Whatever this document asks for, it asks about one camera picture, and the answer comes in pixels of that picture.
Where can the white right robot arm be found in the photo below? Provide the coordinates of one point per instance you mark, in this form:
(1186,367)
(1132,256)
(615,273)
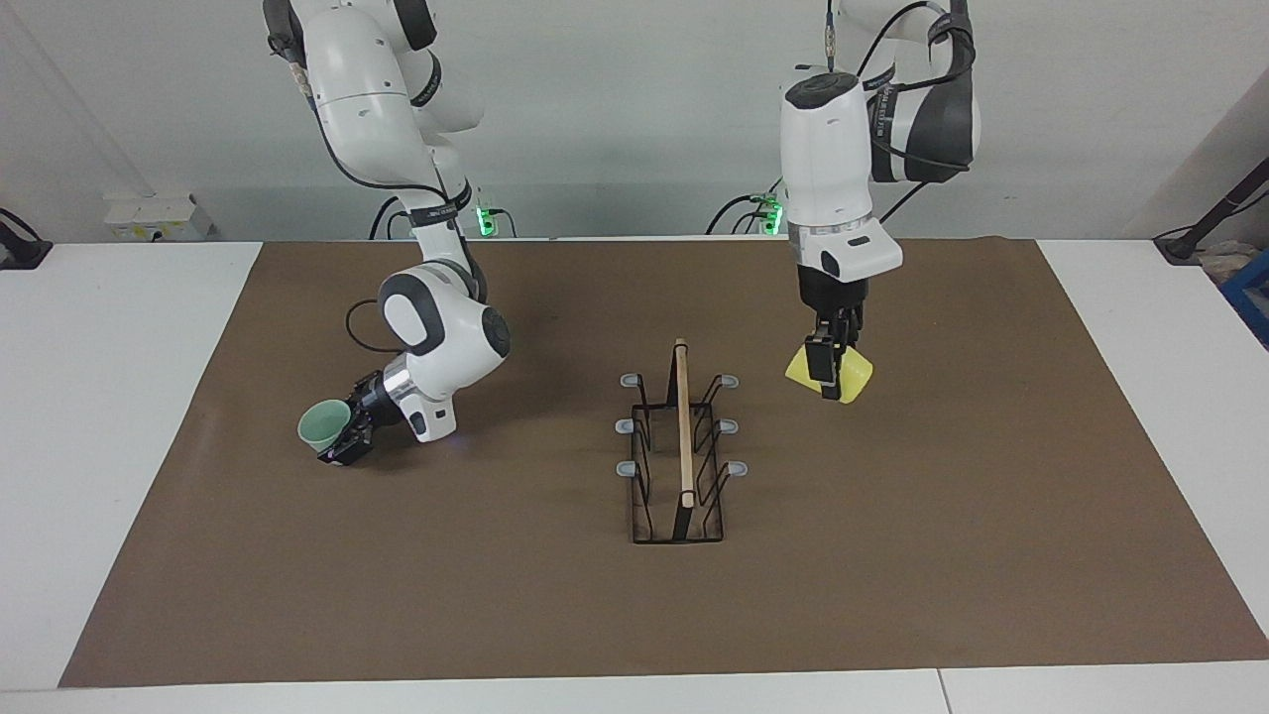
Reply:
(446,337)

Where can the brown table mat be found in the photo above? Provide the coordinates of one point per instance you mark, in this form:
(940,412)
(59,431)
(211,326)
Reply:
(496,575)

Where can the pale green plastic cup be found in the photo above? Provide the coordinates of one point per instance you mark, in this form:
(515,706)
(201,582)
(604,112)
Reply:
(319,424)

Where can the white power strip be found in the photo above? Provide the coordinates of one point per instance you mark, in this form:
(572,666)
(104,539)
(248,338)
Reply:
(154,216)

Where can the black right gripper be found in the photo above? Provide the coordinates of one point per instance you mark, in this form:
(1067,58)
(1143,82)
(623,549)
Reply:
(375,402)

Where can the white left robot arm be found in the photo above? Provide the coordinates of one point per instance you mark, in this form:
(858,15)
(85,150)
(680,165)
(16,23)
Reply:
(823,149)

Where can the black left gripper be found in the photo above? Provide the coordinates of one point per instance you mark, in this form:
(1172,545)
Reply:
(833,293)

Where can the yellow plastic cup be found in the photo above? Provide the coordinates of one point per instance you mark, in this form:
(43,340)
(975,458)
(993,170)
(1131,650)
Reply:
(855,377)

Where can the black clamp mount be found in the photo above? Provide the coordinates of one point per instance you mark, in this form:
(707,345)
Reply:
(20,248)

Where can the black slanted stand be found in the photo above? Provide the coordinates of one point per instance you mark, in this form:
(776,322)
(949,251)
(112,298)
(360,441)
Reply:
(1205,223)

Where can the blue box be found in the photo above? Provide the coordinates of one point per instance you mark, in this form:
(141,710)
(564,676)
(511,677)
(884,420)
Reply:
(1251,293)

